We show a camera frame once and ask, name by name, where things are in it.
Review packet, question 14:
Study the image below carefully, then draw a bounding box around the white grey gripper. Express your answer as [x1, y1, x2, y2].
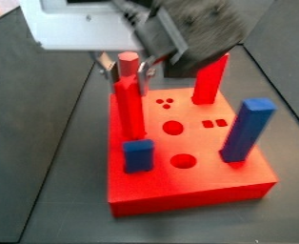
[20, 0, 246, 96]

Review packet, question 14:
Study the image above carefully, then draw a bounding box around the red star peg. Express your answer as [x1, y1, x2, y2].
[113, 74, 148, 141]

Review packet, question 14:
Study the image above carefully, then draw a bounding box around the red peg board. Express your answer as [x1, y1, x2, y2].
[108, 88, 278, 217]

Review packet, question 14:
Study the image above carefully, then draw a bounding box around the pink hexagonal peg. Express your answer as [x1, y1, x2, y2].
[118, 51, 138, 76]

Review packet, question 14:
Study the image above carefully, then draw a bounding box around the red notched peg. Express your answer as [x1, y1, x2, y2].
[192, 53, 230, 105]

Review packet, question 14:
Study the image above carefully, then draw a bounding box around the short blue peg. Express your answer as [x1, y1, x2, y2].
[122, 139, 154, 173]

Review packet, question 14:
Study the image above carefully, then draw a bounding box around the tall blue rectangular peg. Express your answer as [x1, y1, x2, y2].
[220, 97, 277, 163]

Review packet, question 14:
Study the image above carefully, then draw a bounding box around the black curved bracket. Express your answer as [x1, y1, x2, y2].
[164, 59, 196, 78]

